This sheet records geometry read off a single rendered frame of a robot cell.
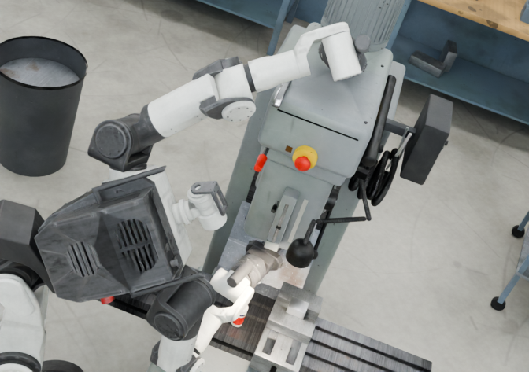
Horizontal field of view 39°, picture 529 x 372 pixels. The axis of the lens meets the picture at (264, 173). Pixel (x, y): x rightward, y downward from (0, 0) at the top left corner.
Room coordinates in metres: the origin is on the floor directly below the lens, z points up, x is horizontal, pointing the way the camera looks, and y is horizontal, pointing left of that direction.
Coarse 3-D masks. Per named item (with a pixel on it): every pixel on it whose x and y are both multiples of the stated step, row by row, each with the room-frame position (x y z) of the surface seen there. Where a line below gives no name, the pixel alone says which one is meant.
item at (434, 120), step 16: (432, 96) 2.11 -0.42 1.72; (432, 112) 2.01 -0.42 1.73; (448, 112) 2.04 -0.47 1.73; (416, 128) 2.04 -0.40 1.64; (432, 128) 1.93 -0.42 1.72; (448, 128) 1.95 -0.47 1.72; (416, 144) 1.93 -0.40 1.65; (432, 144) 1.93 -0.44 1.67; (416, 160) 1.93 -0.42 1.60; (432, 160) 1.93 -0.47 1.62; (400, 176) 1.93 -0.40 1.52; (416, 176) 1.93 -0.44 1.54
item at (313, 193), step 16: (272, 176) 1.66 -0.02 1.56; (288, 176) 1.66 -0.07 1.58; (304, 176) 1.66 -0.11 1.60; (256, 192) 1.68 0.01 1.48; (272, 192) 1.66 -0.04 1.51; (304, 192) 1.66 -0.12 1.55; (320, 192) 1.66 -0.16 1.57; (256, 208) 1.67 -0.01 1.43; (304, 208) 1.66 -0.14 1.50; (320, 208) 1.66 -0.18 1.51; (256, 224) 1.66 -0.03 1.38; (288, 224) 1.66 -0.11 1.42; (304, 224) 1.66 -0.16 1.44; (288, 240) 1.66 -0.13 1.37
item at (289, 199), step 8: (288, 192) 1.64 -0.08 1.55; (296, 192) 1.65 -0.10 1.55; (288, 200) 1.62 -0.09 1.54; (296, 200) 1.62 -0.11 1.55; (280, 208) 1.62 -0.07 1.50; (288, 208) 1.62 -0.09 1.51; (280, 216) 1.62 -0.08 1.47; (288, 216) 1.62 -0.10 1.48; (272, 224) 1.62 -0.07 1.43; (280, 224) 1.62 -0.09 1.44; (272, 232) 1.62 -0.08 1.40; (280, 232) 1.62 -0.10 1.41; (272, 240) 1.62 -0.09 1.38; (280, 240) 1.62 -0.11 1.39; (272, 248) 1.62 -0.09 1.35
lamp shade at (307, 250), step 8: (296, 240) 1.52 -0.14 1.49; (288, 248) 1.51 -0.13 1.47; (296, 248) 1.49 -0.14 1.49; (304, 248) 1.50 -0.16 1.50; (312, 248) 1.51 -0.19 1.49; (288, 256) 1.49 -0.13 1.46; (296, 256) 1.48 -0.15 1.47; (304, 256) 1.48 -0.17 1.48; (312, 256) 1.50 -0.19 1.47; (296, 264) 1.48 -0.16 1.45; (304, 264) 1.48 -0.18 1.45
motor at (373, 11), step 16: (336, 0) 1.94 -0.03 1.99; (352, 0) 1.91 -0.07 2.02; (368, 0) 1.90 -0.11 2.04; (384, 0) 1.91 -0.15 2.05; (400, 0) 1.94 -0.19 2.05; (336, 16) 1.93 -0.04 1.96; (352, 16) 1.91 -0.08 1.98; (368, 16) 1.91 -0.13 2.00; (384, 16) 1.92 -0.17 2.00; (352, 32) 1.90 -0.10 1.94; (368, 32) 1.91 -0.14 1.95; (384, 32) 1.94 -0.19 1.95
